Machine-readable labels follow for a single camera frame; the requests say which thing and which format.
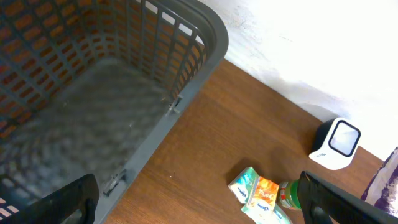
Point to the teal wipes packet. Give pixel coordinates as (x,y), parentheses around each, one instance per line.
(277,216)

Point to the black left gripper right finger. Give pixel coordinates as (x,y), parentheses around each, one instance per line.
(323,202)

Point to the red purple snack packet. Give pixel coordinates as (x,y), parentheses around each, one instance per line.
(382,189)

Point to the orange tissue pack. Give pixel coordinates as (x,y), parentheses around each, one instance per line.
(263,195)

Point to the white barcode scanner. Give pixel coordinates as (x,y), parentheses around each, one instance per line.
(335,144)

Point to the green lid jar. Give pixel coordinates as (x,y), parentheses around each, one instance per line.
(288,196)

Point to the grey plastic mesh basket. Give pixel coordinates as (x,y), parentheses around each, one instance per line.
(94,86)

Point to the teal tissue pack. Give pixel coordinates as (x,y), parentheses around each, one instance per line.
(243,184)

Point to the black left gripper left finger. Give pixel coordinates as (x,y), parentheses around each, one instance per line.
(76,201)

